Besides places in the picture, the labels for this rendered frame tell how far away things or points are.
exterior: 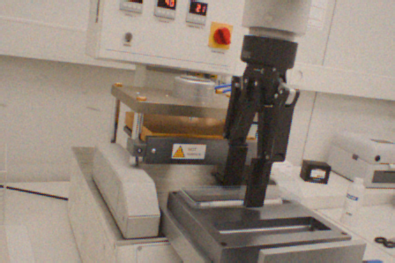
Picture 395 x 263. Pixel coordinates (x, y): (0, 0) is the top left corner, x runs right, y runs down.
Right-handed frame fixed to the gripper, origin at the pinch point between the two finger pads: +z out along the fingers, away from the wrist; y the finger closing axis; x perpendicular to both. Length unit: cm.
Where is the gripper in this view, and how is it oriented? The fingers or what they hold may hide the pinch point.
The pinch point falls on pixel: (245, 177)
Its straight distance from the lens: 58.8
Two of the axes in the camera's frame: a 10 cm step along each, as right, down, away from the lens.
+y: 4.1, 2.4, -8.8
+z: -1.5, 9.7, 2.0
